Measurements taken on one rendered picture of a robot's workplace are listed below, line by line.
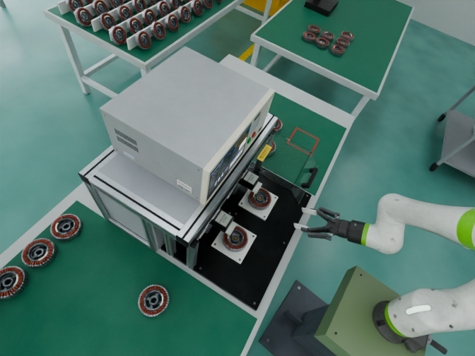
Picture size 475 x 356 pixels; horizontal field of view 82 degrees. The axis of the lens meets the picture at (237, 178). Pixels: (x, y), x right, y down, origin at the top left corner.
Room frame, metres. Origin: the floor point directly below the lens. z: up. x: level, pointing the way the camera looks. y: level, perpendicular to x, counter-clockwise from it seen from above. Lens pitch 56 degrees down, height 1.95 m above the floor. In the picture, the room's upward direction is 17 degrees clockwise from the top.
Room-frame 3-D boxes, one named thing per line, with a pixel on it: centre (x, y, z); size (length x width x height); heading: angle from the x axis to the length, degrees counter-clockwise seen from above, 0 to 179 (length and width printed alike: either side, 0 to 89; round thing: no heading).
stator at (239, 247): (0.45, -0.07, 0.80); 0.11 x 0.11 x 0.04
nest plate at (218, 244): (0.45, -0.07, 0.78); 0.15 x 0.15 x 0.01; 74
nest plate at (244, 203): (0.69, -0.13, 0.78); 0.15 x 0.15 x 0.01; 74
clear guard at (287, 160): (0.75, -0.14, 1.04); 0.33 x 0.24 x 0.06; 74
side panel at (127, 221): (0.37, 0.37, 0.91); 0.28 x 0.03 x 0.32; 74
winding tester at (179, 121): (0.67, 0.21, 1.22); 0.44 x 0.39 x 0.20; 164
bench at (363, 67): (2.91, -0.55, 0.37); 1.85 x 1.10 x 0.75; 164
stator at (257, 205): (0.69, -0.13, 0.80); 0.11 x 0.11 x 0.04
